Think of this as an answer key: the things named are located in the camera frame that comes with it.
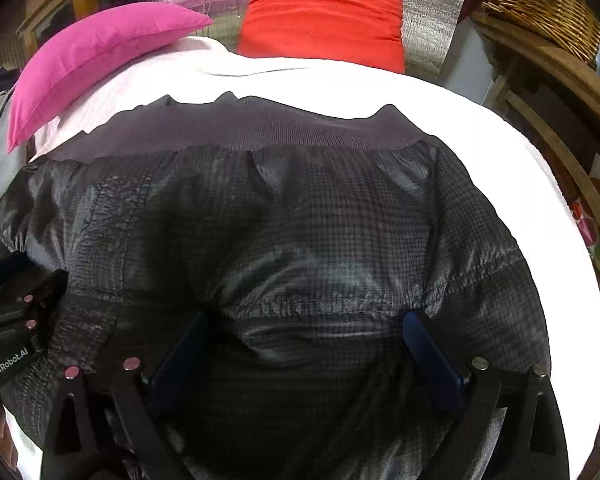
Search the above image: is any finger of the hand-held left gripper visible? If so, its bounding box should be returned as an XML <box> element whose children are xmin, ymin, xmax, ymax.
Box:
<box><xmin>21</xmin><ymin>268</ymin><xmax>71</xmax><ymax>312</ymax></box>
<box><xmin>25</xmin><ymin>310</ymin><xmax>52</xmax><ymax>353</ymax></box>

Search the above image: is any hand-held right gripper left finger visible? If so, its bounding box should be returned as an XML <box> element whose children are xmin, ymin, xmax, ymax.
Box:
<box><xmin>40</xmin><ymin>310</ymin><xmax>210</xmax><ymax>480</ymax></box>

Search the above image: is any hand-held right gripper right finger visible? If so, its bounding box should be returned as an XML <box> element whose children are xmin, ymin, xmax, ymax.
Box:
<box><xmin>401</xmin><ymin>309</ymin><xmax>569</xmax><ymax>480</ymax></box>

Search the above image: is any black quilted jacket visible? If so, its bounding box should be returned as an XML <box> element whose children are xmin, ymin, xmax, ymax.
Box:
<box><xmin>0</xmin><ymin>91</ymin><xmax>562</xmax><ymax>480</ymax></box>

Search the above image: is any grey cloth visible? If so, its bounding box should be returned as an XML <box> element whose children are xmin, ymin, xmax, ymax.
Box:
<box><xmin>0</xmin><ymin>67</ymin><xmax>37</xmax><ymax>203</ymax></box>

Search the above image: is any white bed sheet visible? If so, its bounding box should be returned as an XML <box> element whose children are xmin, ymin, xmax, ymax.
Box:
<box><xmin>2</xmin><ymin>35</ymin><xmax>600</xmax><ymax>480</ymax></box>

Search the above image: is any pink pillow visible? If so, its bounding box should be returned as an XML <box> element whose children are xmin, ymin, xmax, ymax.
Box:
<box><xmin>7</xmin><ymin>2</ymin><xmax>215</xmax><ymax>154</ymax></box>

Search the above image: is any wooden armchair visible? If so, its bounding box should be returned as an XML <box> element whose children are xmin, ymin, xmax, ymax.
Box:
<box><xmin>469</xmin><ymin>10</ymin><xmax>600</xmax><ymax>266</ymax></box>

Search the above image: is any wooden cabinet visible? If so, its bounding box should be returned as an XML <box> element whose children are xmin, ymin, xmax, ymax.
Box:
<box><xmin>16</xmin><ymin>0</ymin><xmax>147</xmax><ymax>58</ymax></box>

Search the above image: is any red pillow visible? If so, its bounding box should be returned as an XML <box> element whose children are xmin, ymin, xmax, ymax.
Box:
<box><xmin>235</xmin><ymin>0</ymin><xmax>407</xmax><ymax>74</ymax></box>

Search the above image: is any wicker basket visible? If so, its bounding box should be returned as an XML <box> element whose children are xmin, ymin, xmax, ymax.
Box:
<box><xmin>480</xmin><ymin>0</ymin><xmax>600</xmax><ymax>64</ymax></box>

